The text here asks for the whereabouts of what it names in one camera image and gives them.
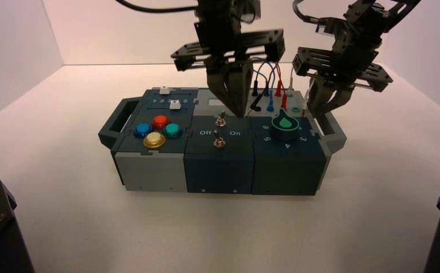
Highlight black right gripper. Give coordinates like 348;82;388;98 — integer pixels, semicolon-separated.
291;15;395;117

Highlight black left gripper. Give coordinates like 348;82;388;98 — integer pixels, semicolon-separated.
170;0;286;118

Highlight green rotary knob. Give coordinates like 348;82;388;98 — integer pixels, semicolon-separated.
271;108;300;143

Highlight teal push button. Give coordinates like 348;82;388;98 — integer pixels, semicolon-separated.
163;123;184;139

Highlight red push button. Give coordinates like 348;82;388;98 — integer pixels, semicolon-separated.
151;114;171;130

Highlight teal and grey control box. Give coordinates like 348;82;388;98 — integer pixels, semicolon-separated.
98;87;347;197

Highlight yellow push button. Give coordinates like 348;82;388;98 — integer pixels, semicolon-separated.
143;131;167;149

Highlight blue push button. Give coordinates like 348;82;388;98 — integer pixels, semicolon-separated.
132;123;153;139

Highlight black jumper cable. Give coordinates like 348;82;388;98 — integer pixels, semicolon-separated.
247;71;264;116

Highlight white jumper cable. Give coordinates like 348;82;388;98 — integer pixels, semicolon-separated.
288;75;312;114

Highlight blue jumper cable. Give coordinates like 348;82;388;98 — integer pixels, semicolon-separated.
253;61;278;113

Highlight red jumper cable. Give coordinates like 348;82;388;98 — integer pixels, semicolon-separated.
272;62;289;110

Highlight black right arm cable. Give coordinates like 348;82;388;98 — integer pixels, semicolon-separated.
292;0;321;24

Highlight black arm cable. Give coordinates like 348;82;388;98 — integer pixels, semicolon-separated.
115;0;199;14
292;0;321;24

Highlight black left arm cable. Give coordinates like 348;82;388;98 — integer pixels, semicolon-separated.
115;0;199;14

